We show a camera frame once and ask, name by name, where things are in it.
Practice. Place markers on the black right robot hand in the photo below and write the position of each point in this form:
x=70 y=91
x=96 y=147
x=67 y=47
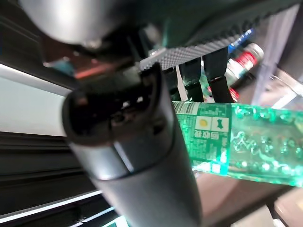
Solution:
x=142 y=165

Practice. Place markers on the green Sprite bottle yellow cap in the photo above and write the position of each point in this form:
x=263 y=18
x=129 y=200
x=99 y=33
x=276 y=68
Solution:
x=260 y=142

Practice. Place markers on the black shelf board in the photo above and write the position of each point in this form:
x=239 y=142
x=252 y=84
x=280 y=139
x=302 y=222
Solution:
x=35 y=165

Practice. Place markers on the red label bottle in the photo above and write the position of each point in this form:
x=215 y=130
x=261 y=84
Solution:
x=248 y=59

